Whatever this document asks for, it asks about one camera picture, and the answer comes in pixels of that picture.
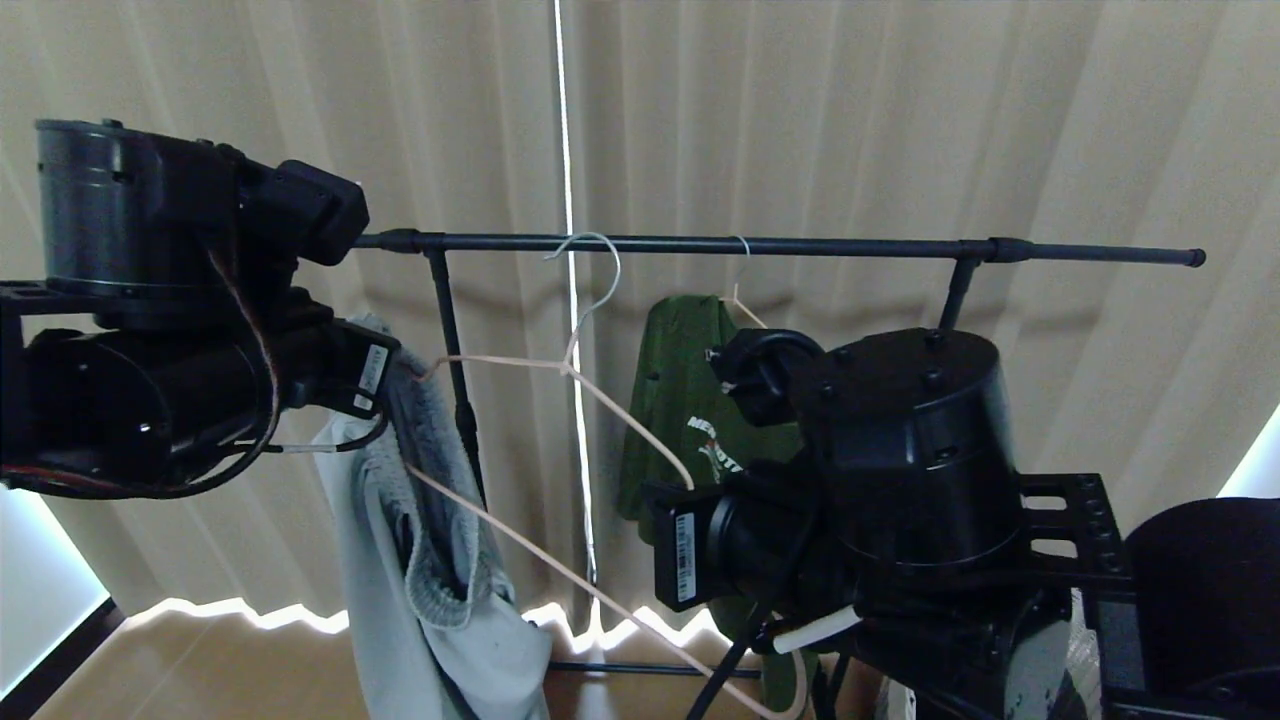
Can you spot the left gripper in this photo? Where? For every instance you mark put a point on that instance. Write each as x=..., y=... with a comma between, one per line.
x=150, y=400

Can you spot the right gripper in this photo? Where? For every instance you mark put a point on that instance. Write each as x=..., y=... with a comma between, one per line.
x=740, y=545

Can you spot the green printed shirt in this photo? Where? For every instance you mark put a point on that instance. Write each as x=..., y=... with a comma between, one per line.
x=680, y=400

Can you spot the pale grey garment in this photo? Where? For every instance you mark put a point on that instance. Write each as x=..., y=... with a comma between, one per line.
x=400, y=620

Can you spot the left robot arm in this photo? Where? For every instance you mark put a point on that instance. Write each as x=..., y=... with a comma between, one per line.
x=130, y=220

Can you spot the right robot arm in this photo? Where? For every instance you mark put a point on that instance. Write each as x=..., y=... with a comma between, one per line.
x=900, y=450

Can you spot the black clothes rack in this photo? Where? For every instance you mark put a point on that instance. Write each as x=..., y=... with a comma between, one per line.
x=850, y=246

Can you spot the beige curtain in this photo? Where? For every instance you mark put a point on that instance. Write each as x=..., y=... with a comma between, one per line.
x=900, y=120

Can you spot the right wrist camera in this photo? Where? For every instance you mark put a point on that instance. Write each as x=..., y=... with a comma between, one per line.
x=770, y=385

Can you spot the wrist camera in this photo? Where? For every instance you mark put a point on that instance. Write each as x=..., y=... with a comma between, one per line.
x=770, y=385
x=320, y=210

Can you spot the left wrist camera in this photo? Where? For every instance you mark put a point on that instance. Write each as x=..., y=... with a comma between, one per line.
x=320, y=210

